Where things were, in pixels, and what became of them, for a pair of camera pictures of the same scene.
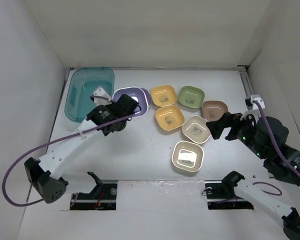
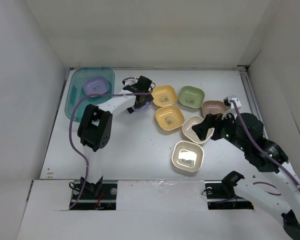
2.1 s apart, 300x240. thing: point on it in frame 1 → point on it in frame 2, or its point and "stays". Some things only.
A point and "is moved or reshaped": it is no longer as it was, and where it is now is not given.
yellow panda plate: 169,117 stays
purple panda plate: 147,96 is moved or reshaped
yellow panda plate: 163,95 stays
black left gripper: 110,106 → 147,98
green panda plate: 191,96 stays
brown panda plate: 212,110 stays
